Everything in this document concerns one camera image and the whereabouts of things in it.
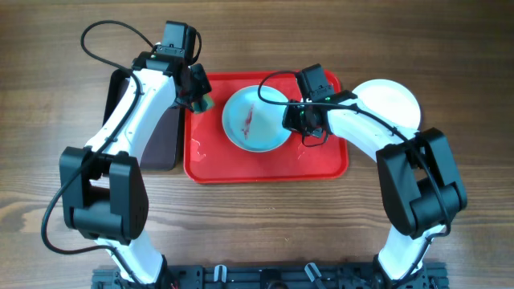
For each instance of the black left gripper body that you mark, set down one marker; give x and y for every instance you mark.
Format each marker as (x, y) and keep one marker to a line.
(200, 85)

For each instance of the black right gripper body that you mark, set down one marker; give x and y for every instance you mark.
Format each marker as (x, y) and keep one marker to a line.
(296, 119)

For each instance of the green yellow sponge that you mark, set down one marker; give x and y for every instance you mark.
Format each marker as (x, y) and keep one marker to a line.
(202, 105)

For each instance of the light blue ceramic plate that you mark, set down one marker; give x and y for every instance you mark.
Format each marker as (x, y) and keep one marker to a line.
(252, 124)

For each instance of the white ceramic plate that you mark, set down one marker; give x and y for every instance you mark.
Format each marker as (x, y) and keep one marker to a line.
(390, 100)

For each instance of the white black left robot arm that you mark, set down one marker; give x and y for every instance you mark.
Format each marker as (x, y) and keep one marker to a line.
(103, 192)

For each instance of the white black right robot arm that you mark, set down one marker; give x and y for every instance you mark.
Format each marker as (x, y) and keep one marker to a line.
(421, 187)

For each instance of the dark brown tray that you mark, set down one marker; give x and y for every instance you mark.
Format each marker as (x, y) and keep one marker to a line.
(165, 146)

